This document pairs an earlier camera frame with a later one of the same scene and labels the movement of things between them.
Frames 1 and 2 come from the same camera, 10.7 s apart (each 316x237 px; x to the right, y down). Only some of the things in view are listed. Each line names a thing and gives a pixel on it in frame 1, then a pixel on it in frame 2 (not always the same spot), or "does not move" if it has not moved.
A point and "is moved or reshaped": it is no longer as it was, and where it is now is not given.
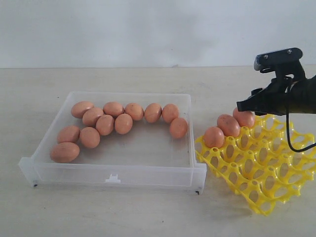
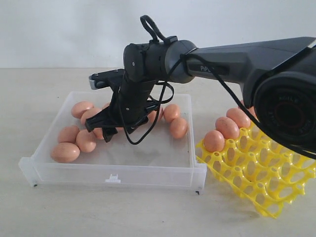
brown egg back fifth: x=170 y=112 does not move
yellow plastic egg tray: x=258 y=164 does not move
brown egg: x=79 y=107 does not move
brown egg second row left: x=90 y=115 does not move
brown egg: x=64 y=152 does not move
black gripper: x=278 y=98 -> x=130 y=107
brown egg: x=214 y=137 is moved or reshaped
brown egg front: x=245 y=119 is moved or reshaped
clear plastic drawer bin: x=118 y=140 does not move
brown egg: x=70 y=134 does not move
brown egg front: x=90 y=137 is moved or reshaped
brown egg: x=178 y=127 does not move
